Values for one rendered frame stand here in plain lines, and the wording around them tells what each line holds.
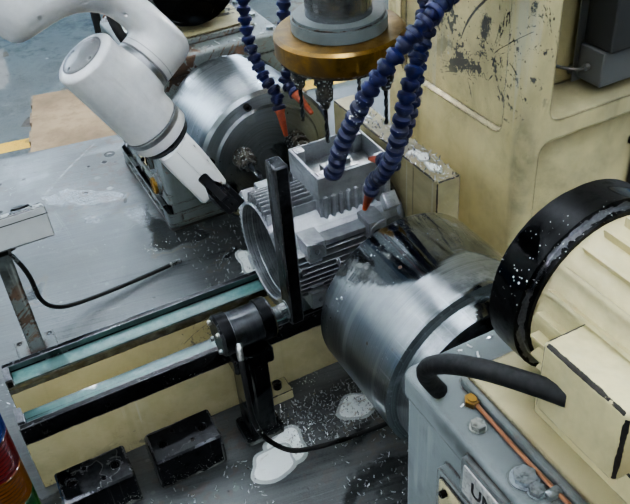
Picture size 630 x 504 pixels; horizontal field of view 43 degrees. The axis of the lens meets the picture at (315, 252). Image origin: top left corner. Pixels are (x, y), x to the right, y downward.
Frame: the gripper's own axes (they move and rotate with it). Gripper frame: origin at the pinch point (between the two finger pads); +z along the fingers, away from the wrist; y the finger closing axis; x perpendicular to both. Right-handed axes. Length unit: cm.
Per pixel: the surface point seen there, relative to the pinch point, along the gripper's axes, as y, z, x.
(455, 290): 42.4, -0.9, 13.4
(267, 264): 1.7, 13.8, -3.0
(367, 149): 4.8, 7.7, 20.7
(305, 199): 8.7, 3.2, 8.4
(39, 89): -305, 99, -48
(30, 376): 2.5, -2.8, -38.9
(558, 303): 62, -16, 17
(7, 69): -341, 94, -56
